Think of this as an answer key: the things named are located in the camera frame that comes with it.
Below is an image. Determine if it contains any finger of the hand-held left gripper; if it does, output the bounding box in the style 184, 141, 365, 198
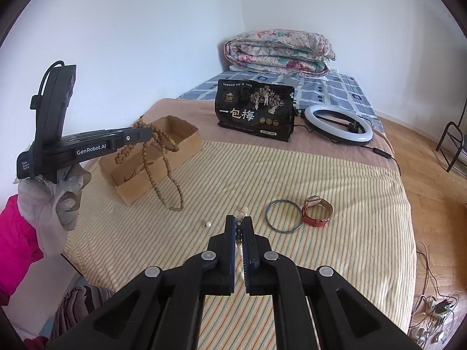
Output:
109, 127, 152, 151

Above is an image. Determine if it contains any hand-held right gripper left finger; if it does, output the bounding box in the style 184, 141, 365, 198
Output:
46, 215, 236, 350

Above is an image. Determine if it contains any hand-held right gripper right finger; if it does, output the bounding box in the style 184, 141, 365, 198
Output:
243, 216, 424, 350

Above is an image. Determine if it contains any wooden bead necklace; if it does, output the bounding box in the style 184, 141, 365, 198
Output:
115, 116, 185, 212

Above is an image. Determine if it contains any white bead bracelet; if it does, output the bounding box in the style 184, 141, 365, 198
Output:
235, 207, 251, 278

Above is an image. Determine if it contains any thin metal bangle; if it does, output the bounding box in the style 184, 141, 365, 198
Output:
265, 199, 303, 232

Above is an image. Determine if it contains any cardboard box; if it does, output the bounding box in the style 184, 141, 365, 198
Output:
98, 115, 202, 205

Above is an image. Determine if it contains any person's left hand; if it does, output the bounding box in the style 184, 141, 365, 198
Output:
16, 163, 93, 256

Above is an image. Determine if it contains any brown blanket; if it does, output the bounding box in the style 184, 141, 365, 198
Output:
64, 98, 402, 259

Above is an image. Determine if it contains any striped yellow blanket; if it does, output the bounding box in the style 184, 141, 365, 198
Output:
67, 140, 418, 350

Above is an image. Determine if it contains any black snack bag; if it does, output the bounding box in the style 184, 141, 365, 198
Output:
215, 78, 296, 143

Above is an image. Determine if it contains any person's striped trouser leg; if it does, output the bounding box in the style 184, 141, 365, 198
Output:
49, 285, 115, 343

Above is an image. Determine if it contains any folded floral quilt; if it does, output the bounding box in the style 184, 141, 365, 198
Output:
224, 30, 337, 78

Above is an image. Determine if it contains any blue checked bed sheet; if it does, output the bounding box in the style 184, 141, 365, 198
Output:
177, 69, 384, 134

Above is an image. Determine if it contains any white power strip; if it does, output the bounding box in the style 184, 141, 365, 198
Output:
431, 297, 453, 316

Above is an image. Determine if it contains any black metal clothes rack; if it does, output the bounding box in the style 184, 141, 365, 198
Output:
436, 121, 467, 174

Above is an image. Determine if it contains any black ring light cable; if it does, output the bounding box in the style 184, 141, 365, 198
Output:
359, 142, 402, 176

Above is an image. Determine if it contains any white ring light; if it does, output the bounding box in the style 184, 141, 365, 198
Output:
304, 104, 374, 147

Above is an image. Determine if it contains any power strip with cables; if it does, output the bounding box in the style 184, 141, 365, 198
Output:
409, 241, 464, 340

